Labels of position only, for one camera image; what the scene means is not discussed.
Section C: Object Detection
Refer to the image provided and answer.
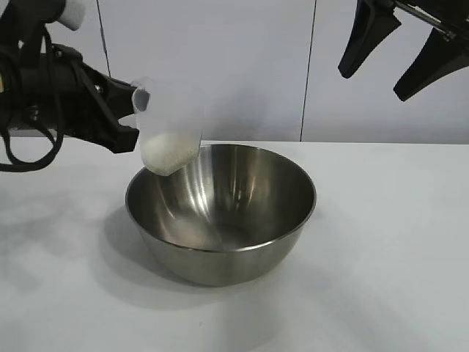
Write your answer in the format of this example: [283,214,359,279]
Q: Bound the black left camera bracket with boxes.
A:
[0,0,69,56]

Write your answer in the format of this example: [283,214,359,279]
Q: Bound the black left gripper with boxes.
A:
[10,43,141,155]

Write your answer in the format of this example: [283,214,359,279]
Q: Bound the clear plastic measuring cup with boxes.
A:
[130,76,203,177]

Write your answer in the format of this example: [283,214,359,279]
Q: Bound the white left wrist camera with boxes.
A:
[58,0,88,31]

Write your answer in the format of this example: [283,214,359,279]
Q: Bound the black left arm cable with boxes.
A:
[0,27,67,173]

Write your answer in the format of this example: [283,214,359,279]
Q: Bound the white rice grains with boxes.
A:
[141,132,201,177]

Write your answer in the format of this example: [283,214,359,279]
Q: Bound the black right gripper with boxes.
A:
[337,0,469,103]

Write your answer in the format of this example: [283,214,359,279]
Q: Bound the stainless steel mixing bowl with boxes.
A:
[125,144,318,287]

